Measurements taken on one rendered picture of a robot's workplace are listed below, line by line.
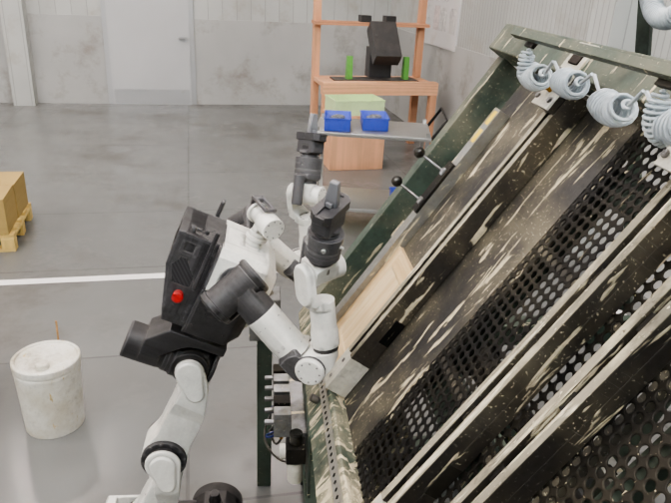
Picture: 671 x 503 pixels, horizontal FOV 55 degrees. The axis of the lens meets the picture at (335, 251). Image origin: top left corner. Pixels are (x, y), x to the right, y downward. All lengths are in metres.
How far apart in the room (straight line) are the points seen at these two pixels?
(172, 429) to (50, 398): 1.20
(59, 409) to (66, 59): 8.20
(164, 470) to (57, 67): 9.27
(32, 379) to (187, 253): 1.57
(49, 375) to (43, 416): 0.23
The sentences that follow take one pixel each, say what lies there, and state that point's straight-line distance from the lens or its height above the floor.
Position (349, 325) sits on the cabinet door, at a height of 0.98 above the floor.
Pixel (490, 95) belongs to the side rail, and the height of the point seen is 1.70.
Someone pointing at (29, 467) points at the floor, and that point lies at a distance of 3.29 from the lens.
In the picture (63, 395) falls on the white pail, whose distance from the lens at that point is 3.28.
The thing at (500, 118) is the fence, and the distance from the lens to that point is 2.14.
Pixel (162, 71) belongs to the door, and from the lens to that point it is 10.81.
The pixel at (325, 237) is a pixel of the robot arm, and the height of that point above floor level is 1.51.
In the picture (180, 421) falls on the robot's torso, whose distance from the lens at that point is 2.14.
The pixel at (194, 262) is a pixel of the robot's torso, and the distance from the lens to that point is 1.79.
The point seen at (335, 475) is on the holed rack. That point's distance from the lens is 1.74.
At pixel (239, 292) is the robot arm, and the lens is 1.64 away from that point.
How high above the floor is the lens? 2.07
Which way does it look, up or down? 23 degrees down
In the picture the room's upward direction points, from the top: 3 degrees clockwise
